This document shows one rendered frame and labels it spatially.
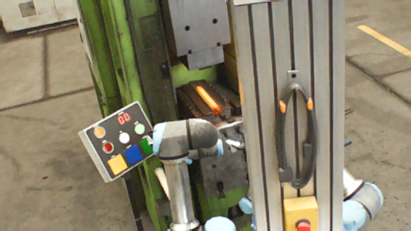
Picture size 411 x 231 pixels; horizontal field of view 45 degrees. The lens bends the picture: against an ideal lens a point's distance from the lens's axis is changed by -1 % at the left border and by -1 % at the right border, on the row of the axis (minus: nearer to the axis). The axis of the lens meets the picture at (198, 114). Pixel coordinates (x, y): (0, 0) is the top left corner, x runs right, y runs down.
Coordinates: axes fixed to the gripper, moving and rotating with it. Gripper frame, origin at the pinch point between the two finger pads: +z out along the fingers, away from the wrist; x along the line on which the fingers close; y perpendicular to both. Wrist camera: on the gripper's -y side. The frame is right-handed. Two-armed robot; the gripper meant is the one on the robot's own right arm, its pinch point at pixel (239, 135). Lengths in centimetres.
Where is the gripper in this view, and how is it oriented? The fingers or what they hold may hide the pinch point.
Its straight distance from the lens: 256.8
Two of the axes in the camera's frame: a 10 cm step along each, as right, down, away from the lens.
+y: 1.3, 8.6, 5.0
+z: -3.4, -4.3, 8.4
